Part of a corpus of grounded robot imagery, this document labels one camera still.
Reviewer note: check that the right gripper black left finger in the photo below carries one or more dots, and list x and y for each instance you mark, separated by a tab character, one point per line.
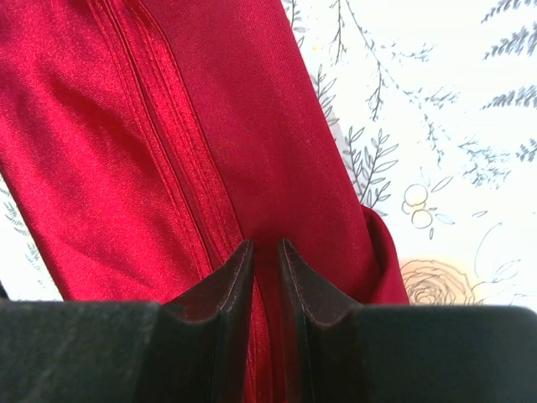
192	349

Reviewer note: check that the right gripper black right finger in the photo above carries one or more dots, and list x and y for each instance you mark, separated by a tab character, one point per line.
338	350

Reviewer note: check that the red cloth napkin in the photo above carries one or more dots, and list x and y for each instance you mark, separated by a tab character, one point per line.
143	141

